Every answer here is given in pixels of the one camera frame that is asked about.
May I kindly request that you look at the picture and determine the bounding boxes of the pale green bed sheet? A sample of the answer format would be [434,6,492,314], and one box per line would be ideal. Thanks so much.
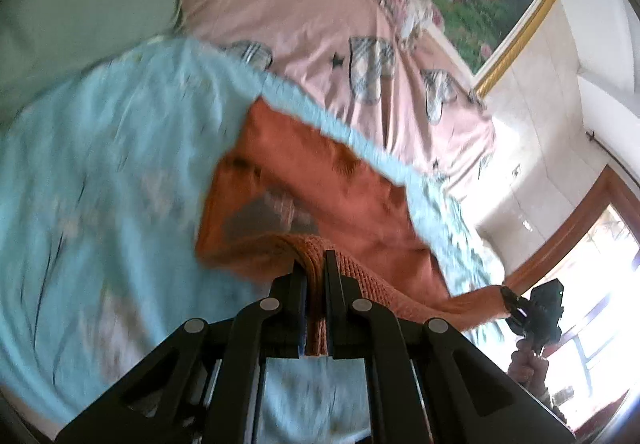
[0,0,182,122]

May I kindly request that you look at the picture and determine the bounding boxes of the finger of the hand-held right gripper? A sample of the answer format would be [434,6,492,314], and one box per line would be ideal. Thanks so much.
[499,284,526,321]

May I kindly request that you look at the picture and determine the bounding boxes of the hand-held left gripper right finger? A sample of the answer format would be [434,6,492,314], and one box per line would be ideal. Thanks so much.
[322,249,576,444]

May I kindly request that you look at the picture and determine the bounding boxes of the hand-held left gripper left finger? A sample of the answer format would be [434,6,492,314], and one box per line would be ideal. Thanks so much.
[55,264,308,444]

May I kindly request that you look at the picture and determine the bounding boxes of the pink heart print quilt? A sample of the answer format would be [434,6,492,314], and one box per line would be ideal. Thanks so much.
[176,0,497,197]

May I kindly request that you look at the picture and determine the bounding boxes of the orange knit garment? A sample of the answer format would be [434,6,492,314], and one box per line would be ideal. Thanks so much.
[194,95,512,358]

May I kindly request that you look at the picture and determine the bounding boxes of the dark curtain rod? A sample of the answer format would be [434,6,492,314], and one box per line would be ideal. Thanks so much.
[581,128,640,177]

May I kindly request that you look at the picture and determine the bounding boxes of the person's right hand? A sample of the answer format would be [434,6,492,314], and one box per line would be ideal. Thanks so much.
[507,340,549,391]

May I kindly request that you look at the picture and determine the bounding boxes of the wooden framed window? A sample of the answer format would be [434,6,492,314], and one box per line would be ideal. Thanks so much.
[501,165,640,432]

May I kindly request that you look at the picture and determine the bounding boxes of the light blue blanket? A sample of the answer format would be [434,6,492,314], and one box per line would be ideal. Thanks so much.
[0,36,507,442]

